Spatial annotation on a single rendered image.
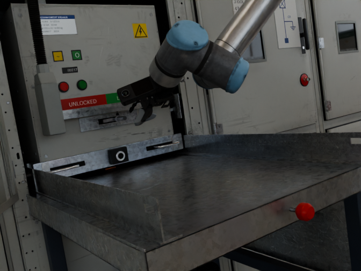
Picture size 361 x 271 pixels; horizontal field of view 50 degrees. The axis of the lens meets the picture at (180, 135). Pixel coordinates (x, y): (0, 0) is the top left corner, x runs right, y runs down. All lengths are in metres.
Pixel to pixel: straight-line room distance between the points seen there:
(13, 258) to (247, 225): 0.74
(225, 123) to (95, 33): 0.58
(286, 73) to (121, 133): 0.81
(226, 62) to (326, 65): 1.12
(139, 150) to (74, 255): 0.40
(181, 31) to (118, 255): 0.52
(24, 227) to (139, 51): 0.68
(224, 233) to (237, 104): 0.97
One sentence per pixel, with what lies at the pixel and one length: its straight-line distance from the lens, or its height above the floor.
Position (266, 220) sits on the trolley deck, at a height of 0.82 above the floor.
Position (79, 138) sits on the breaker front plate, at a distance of 1.28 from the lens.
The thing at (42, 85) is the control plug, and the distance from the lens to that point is 1.14.
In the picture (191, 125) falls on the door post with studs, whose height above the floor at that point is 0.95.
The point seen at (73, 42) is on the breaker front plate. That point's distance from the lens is 1.31.
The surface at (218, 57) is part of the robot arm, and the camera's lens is 0.95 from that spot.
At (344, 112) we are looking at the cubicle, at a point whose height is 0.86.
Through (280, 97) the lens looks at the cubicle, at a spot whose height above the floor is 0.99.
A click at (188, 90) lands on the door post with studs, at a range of 1.44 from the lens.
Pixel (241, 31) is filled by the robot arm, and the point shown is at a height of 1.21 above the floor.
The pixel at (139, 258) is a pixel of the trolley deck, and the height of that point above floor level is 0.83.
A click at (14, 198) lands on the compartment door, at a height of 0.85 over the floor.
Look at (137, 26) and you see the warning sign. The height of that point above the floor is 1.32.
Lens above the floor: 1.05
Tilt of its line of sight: 5 degrees down
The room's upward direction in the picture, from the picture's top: 9 degrees counter-clockwise
